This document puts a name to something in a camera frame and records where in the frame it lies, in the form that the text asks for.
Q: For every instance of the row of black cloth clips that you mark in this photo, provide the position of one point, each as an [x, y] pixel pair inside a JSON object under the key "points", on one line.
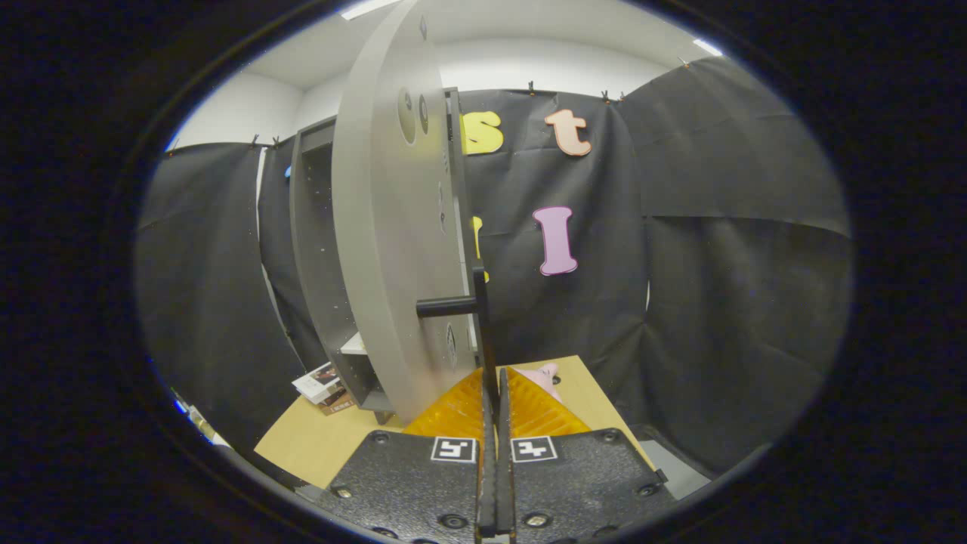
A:
{"points": [[531, 88]]}

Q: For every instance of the black backdrop cloth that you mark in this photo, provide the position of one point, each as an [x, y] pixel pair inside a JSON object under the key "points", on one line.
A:
{"points": [[718, 264]]}

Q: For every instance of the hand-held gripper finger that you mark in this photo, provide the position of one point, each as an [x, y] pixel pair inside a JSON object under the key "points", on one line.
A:
{"points": [[488, 483], [505, 483]]}

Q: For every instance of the brown book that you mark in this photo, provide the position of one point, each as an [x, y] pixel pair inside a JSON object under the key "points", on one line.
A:
{"points": [[340, 404]]}

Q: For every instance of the narrow ceiling light panel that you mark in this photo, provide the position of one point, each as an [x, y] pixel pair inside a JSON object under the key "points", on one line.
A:
{"points": [[708, 47]]}

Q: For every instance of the white printed book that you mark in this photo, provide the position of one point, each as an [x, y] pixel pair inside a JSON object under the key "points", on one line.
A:
{"points": [[317, 381]]}

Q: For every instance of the pink and green plush toy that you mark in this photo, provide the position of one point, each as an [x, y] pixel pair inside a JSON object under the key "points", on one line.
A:
{"points": [[545, 374]]}

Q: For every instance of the grey shoe cabinet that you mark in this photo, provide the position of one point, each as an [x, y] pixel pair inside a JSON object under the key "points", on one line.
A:
{"points": [[317, 227]]}

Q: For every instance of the large ceiling light panel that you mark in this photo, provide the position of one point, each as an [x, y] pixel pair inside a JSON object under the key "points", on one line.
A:
{"points": [[366, 7]]}

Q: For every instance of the light grey shoe cabinet door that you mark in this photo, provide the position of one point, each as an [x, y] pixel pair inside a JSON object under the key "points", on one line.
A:
{"points": [[385, 227]]}

